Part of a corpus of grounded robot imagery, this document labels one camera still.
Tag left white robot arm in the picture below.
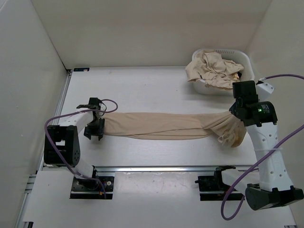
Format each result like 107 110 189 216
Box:
44 97 107 190

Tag purple cable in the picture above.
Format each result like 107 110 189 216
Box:
44 99 118 200
220 74 304 219

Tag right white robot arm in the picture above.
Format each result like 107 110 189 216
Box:
213 81 304 210

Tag blue white sticker label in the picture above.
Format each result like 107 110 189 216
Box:
73 67 90 72

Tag white laundry basket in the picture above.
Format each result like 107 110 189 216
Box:
185 48 255 96

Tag beige clothes pile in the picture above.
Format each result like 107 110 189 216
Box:
185 50 244 90

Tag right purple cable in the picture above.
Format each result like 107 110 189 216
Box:
220 74 304 219

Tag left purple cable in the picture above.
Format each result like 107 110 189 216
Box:
44 99 118 200

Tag left aluminium rail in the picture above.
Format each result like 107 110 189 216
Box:
42 68 73 167

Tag front aluminium rail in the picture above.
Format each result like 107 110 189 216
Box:
28 165 269 174

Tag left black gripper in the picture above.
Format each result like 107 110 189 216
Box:
83 117 105 139

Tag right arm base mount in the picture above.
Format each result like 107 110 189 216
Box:
194 165 244 201

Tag beige trousers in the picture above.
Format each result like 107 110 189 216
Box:
104 111 247 148

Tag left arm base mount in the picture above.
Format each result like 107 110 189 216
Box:
70 173 114 200

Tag aluminium rail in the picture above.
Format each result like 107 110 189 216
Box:
42 68 73 167
28 165 269 174

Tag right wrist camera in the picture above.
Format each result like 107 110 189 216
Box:
233 80 258 104

